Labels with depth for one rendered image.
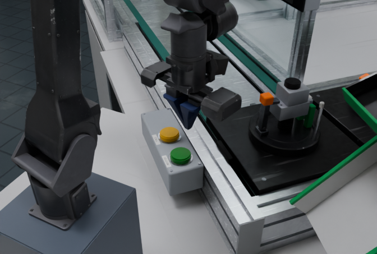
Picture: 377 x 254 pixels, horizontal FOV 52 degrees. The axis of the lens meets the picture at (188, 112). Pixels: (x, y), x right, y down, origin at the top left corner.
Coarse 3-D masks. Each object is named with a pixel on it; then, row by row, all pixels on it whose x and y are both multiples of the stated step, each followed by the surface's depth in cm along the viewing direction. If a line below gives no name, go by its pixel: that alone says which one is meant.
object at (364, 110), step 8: (376, 72) 47; (360, 80) 47; (368, 80) 47; (376, 80) 48; (344, 88) 47; (352, 88) 48; (360, 88) 48; (368, 88) 48; (376, 88) 48; (344, 96) 48; (352, 96) 46; (360, 96) 48; (368, 96) 48; (376, 96) 47; (352, 104) 46; (360, 104) 44; (368, 104) 47; (376, 104) 46; (360, 112) 45; (368, 112) 43; (376, 112) 45; (368, 120) 44; (376, 120) 42; (376, 128) 42
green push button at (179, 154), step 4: (176, 148) 75; (180, 148) 75; (184, 148) 75; (172, 152) 74; (176, 152) 74; (180, 152) 74; (184, 152) 74; (188, 152) 74; (172, 156) 73; (176, 156) 73; (180, 156) 73; (184, 156) 73; (188, 156) 73; (172, 160) 73; (176, 160) 72; (180, 160) 72; (184, 160) 72; (188, 160) 73
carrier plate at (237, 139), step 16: (240, 112) 85; (256, 112) 85; (224, 128) 80; (240, 128) 80; (320, 128) 80; (336, 128) 80; (224, 144) 78; (240, 144) 76; (320, 144) 76; (336, 144) 76; (352, 144) 76; (240, 160) 72; (256, 160) 72; (272, 160) 72; (288, 160) 72; (304, 160) 72; (320, 160) 72; (336, 160) 72; (256, 176) 69; (272, 176) 69; (288, 176) 69; (304, 176) 69; (320, 176) 70; (256, 192) 67
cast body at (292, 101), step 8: (288, 80) 72; (296, 80) 72; (280, 88) 73; (288, 88) 71; (296, 88) 71; (304, 88) 72; (280, 96) 73; (288, 96) 71; (296, 96) 71; (304, 96) 72; (280, 104) 73; (288, 104) 72; (296, 104) 73; (304, 104) 73; (272, 112) 75; (280, 112) 72; (288, 112) 73; (296, 112) 73; (304, 112) 74; (280, 120) 73
